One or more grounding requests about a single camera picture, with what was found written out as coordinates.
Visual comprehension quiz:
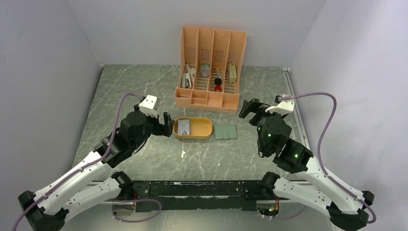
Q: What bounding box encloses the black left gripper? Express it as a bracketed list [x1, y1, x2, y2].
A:
[131, 103, 175, 150]

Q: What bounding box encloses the silver credit card stack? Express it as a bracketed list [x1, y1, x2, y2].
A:
[178, 119, 191, 135]

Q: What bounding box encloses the mint green card holder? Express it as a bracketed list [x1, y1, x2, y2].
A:
[214, 124, 237, 140]

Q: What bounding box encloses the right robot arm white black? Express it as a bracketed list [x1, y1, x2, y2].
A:
[239, 98, 374, 231]

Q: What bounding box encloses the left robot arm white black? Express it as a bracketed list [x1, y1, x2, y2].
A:
[18, 111, 175, 231]

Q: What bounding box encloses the yellow oval tray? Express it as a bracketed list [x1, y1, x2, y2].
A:
[173, 117, 213, 140]

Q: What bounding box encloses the pale green eraser box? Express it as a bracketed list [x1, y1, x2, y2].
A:
[228, 63, 237, 84]

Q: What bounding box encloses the red black marker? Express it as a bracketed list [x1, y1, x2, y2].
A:
[214, 66, 222, 92]

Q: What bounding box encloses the grey stapler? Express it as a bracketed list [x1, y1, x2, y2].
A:
[179, 64, 196, 89]

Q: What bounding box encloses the clear tape roll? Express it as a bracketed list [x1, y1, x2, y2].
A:
[200, 63, 211, 78]

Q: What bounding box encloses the orange desk file organizer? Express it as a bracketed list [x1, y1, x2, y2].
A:
[175, 26, 247, 113]

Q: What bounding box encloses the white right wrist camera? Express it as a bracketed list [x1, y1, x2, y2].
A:
[265, 95, 295, 116]

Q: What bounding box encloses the aluminium table edge rail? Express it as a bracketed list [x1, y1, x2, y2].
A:
[281, 67, 312, 150]

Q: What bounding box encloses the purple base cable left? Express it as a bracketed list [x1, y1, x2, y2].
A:
[111, 199, 163, 223]

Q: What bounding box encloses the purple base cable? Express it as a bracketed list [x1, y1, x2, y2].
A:
[259, 204, 308, 221]
[111, 199, 163, 223]

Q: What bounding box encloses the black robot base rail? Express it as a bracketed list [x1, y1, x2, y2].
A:
[116, 180, 276, 212]

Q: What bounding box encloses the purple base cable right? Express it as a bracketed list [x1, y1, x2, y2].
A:
[259, 204, 308, 221]

